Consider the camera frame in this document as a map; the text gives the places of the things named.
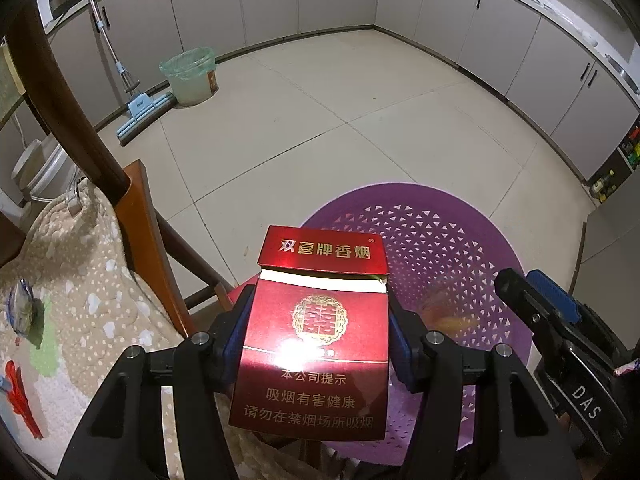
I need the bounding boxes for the grey kitchen cabinets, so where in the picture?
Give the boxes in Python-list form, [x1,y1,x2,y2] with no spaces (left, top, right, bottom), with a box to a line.
[30,0,640,186]

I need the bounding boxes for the quilted heart pattern cushion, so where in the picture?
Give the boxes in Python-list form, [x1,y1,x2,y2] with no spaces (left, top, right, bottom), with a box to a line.
[0,187,241,480]

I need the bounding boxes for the dark red cigarette pack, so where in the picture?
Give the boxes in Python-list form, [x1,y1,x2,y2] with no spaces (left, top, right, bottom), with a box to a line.
[229,225,390,443]

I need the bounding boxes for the white lidded bucket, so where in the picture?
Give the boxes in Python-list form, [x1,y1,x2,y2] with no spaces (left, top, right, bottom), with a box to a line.
[10,137,76,206]

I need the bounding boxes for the dark wooden chair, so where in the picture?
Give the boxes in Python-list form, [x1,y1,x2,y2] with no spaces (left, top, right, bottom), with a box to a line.
[0,0,238,341]

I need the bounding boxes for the dark bottle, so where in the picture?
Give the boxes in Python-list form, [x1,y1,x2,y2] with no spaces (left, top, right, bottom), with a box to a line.
[590,170,618,206]

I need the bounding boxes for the blue sponge mop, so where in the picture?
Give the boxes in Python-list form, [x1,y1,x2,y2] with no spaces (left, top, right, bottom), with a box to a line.
[80,0,178,147]

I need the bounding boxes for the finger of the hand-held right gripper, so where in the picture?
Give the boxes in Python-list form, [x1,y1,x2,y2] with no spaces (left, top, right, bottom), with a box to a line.
[525,269,583,326]
[494,268,556,333]

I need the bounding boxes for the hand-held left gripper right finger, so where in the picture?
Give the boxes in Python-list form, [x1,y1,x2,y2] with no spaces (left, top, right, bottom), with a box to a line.
[388,304,581,480]

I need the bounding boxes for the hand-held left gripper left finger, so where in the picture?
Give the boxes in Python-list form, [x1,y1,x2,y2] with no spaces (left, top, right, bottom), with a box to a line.
[57,285,257,480]

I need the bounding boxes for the purple plastic basket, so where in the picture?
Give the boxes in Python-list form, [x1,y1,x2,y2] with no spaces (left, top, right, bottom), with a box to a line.
[299,182,551,467]

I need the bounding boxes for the green lined bin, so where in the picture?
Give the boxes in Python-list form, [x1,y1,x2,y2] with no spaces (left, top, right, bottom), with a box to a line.
[160,47,219,107]

